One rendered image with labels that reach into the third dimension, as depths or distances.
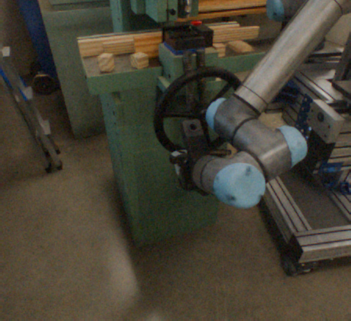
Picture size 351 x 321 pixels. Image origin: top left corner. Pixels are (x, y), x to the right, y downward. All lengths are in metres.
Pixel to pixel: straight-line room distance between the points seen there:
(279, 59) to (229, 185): 0.28
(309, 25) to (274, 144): 0.24
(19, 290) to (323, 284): 1.33
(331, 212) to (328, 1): 1.05
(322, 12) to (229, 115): 0.26
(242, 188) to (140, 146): 0.63
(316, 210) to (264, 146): 0.99
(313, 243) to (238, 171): 0.91
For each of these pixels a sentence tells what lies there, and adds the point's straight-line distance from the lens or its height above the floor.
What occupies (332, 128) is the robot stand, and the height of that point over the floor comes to 0.74.
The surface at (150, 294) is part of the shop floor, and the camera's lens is 1.36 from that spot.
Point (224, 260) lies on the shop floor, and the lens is 1.46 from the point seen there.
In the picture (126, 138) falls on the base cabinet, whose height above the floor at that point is 0.66.
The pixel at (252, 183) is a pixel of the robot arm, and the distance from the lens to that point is 0.48.
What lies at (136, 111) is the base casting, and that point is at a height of 0.76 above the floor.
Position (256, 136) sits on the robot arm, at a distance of 0.55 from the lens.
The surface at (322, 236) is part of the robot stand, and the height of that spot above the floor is 0.23.
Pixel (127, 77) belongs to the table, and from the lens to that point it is 0.90.
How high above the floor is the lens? 1.23
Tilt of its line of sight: 38 degrees down
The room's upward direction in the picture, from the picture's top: straight up
